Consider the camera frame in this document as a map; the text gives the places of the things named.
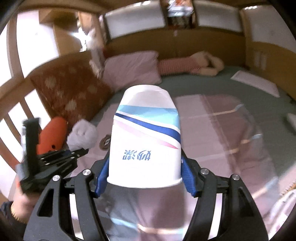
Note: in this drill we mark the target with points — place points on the white blue paper cup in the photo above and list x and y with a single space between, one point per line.
145 147

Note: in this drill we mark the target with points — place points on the white flat board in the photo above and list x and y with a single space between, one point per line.
256 82

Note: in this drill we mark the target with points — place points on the orange carrot plush pillow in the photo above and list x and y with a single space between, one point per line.
53 136

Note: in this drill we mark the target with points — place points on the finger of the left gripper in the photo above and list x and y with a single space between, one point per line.
79 152

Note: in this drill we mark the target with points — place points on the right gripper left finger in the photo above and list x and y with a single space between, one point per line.
51 218

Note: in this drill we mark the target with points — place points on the plaid patchwork bed quilt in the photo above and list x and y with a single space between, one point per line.
220 134

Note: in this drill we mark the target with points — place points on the brown floral brocade pillow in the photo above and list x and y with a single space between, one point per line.
70 88

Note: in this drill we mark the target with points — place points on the white tissue wad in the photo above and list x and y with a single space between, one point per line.
83 136

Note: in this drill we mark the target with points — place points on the person's left hand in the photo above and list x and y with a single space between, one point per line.
23 204

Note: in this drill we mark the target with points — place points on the striped rag doll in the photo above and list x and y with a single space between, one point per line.
201 63

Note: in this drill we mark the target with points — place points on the pink bed pillow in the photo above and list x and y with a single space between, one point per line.
126 70

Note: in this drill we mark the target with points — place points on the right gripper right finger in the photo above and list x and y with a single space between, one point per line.
240 217

